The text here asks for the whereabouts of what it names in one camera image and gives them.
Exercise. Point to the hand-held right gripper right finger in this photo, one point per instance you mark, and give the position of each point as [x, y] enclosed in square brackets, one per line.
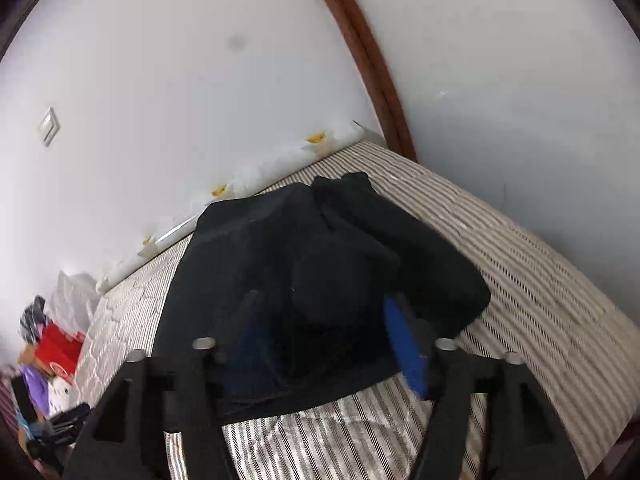
[405, 345]

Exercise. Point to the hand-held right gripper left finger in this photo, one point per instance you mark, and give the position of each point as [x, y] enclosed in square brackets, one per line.
[245, 345]

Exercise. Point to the black sweatshirt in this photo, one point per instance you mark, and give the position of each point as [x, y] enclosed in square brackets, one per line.
[310, 260]

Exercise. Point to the purple cloth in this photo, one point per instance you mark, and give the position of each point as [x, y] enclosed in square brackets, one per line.
[35, 390]

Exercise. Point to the red paper bag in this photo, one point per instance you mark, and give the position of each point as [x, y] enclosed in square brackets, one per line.
[57, 352]

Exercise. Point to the grey plaid cloth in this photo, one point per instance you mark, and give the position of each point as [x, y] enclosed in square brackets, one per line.
[34, 320]

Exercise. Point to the white plastic bag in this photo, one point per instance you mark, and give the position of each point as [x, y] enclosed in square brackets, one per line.
[75, 297]

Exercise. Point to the striped bed sheet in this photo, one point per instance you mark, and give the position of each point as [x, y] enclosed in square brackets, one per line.
[525, 285]

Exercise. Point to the brown wooden door frame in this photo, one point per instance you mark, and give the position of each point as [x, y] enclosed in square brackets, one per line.
[370, 60]

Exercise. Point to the white light switch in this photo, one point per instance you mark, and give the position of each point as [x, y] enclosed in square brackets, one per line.
[49, 126]

